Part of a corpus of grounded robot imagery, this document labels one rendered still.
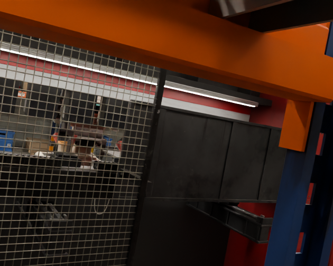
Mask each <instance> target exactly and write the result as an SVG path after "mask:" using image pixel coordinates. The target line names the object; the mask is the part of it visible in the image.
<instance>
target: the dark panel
mask: <svg viewBox="0 0 333 266"><path fill-rule="evenodd" d="M281 131H282V128H278V127H273V126H267V125H262V124H259V123H253V122H248V121H242V120H237V119H232V118H226V117H221V116H215V115H210V114H206V113H201V112H195V111H190V110H184V109H179V108H174V107H168V106H163V105H161V109H160V115H159V121H158V127H157V131H156V136H155V142H154V148H153V154H152V160H151V166H150V172H149V177H148V181H150V182H152V186H151V191H150V192H146V193H145V199H144V200H145V201H190V202H241V203H276V201H277V198H278V193H279V187H280V182H281V177H282V172H283V166H284V161H285V156H286V150H287V148H283V147H279V142H280V137H281Z"/></svg>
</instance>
